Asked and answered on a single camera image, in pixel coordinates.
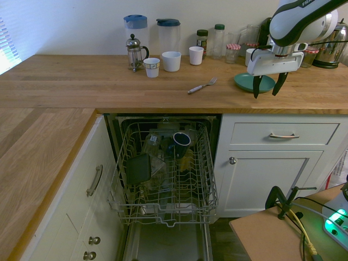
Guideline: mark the dishwasher door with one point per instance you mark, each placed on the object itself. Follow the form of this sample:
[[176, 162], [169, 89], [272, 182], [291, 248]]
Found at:
[[168, 244]]

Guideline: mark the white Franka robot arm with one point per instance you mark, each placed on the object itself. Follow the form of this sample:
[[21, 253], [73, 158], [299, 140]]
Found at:
[[288, 24]]

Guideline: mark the glass jar red checkered lid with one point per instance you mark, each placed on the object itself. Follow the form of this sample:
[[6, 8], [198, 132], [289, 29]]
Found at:
[[251, 45], [233, 54], [308, 58]]

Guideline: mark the clear pitcher light blue lid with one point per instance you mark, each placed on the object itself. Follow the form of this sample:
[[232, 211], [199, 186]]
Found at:
[[136, 30]]

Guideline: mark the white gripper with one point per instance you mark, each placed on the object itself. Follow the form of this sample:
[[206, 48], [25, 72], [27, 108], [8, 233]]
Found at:
[[274, 62]]

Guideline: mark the teal green plate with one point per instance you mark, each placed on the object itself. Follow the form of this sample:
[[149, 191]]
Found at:
[[243, 81]]

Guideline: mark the clear pitcher dark blue lid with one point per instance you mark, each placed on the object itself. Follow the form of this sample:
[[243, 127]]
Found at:
[[168, 35]]

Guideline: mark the white mug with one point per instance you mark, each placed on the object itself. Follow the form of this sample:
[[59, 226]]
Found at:
[[249, 58]]

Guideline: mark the spice jar dark lid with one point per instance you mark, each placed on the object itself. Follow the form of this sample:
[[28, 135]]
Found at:
[[202, 40]]

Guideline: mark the small white cup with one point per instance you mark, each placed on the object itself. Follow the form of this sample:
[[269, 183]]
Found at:
[[196, 56]]

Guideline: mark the white drawer front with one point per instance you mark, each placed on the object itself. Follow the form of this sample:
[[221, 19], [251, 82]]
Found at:
[[250, 134]]

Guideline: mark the stainless steel kettle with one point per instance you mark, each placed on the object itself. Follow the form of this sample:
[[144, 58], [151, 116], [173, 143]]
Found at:
[[333, 43]]

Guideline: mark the black square container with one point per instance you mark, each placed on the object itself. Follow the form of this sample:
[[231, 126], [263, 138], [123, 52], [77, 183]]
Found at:
[[138, 168]]

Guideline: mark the large empty glass jar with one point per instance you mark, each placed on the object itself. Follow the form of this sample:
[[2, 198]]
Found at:
[[253, 34]]

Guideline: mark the brown wooden board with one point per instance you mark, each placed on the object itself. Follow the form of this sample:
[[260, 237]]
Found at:
[[261, 233]]

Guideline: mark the dark blue mug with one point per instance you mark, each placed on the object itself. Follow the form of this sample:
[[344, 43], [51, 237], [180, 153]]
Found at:
[[180, 144]]

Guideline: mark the black metal clamp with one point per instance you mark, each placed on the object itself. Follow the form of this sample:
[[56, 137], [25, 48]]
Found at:
[[285, 201]]

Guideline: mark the white printed paper bag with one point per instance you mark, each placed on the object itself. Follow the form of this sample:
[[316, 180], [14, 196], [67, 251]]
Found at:
[[340, 168]]

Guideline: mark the clear drinking glass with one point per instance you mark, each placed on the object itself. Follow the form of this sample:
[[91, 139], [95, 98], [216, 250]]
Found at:
[[233, 38]]

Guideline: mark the glass French press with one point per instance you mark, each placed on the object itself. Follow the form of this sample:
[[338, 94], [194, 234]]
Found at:
[[134, 53]]

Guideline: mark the clear bottle green cap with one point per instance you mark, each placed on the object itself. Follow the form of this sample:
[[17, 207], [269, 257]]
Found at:
[[218, 43]]

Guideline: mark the wide white ceramic cup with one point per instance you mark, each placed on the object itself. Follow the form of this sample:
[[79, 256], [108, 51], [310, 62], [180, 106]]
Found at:
[[171, 62]]

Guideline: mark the white cabinet door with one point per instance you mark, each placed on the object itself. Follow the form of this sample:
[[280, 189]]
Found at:
[[266, 185]]

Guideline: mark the round metal cabinet knob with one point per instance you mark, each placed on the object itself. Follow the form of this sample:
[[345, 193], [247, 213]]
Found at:
[[94, 240], [89, 255], [233, 160]]

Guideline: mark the clear glass jar with label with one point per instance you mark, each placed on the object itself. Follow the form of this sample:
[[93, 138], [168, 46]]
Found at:
[[153, 145]]

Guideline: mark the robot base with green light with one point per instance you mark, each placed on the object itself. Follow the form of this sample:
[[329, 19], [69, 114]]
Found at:
[[337, 217]]

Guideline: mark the yellow dish item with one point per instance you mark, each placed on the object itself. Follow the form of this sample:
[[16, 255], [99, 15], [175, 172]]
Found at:
[[187, 161]]

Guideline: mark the patterned paper cup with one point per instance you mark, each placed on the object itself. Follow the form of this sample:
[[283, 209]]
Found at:
[[151, 69]]

